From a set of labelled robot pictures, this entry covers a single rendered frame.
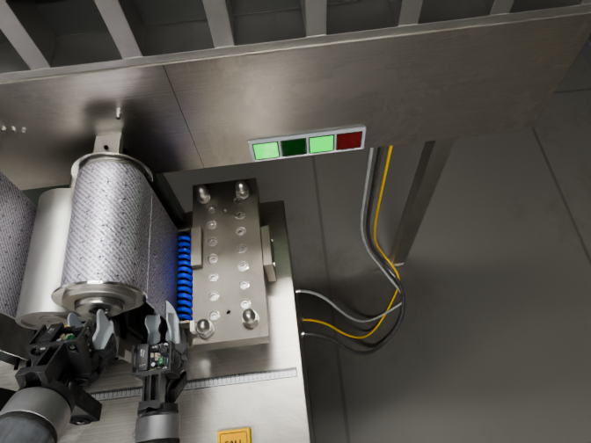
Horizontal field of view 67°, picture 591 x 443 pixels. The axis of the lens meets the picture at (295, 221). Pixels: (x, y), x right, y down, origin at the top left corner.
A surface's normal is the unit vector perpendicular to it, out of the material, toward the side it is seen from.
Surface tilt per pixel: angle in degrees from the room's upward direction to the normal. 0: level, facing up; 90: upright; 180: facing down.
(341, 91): 90
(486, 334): 0
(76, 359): 50
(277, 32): 0
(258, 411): 0
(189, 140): 90
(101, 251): 18
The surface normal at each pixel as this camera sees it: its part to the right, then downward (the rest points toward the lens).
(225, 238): -0.05, -0.48
